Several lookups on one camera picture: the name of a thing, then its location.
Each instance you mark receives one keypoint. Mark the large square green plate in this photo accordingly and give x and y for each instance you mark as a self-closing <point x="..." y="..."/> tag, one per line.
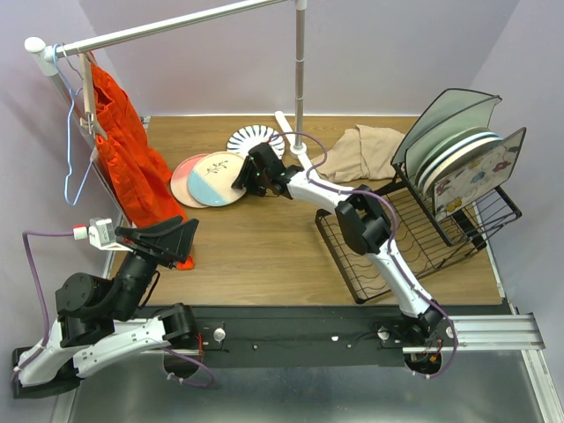
<point x="454" y="114"/>

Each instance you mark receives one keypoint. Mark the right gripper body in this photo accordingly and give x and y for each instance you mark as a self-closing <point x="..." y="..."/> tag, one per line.
<point x="256" y="182"/>

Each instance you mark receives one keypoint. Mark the cream round plate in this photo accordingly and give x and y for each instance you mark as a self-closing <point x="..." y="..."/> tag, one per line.
<point x="210" y="180"/>

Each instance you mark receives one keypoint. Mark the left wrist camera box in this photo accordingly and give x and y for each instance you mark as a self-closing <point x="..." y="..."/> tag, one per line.
<point x="100" y="233"/>

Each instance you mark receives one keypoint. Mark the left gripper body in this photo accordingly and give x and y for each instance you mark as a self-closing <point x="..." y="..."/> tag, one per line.
<point x="150" y="252"/>

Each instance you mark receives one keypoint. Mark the wooden clip hanger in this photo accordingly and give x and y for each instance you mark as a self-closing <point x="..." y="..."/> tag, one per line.
<point x="90" y="97"/>

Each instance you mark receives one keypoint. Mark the orange garment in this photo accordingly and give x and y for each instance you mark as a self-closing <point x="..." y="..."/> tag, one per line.
<point x="139" y="174"/>

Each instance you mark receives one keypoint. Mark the blue striped white plate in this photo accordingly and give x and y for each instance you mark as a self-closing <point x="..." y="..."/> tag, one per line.
<point x="244" y="139"/>

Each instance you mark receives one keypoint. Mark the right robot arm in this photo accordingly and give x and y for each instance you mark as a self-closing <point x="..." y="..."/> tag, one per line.
<point x="368" y="225"/>

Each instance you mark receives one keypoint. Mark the black wire dish rack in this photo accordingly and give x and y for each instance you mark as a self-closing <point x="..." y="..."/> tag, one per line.
<point x="451" y="259"/>

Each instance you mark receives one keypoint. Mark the white blue rimmed plate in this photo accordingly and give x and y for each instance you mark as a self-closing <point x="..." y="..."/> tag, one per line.
<point x="473" y="145"/>

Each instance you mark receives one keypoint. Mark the blue wire hanger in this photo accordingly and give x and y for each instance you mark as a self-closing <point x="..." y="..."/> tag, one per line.
<point x="72" y="186"/>

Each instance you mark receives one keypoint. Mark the black mounting rail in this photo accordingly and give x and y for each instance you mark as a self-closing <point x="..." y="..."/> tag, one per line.
<point x="294" y="336"/>

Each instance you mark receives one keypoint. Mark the pink and cream plate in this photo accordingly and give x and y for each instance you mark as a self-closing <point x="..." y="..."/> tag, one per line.
<point x="179" y="182"/>

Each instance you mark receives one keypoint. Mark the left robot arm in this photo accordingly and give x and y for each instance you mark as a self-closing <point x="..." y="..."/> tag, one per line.
<point x="96" y="318"/>

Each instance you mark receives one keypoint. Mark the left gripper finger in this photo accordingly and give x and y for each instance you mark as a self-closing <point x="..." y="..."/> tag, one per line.
<point x="173" y="243"/>
<point x="163" y="228"/>

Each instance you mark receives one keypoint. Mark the white clothes rack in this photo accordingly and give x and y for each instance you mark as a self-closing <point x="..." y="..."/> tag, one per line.
<point x="45" y="57"/>

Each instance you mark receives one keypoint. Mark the square leaf pattern plate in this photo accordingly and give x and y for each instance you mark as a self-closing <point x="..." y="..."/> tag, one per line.
<point x="483" y="168"/>

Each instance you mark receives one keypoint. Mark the beige cloth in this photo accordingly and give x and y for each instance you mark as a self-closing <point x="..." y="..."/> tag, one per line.
<point x="361" y="153"/>

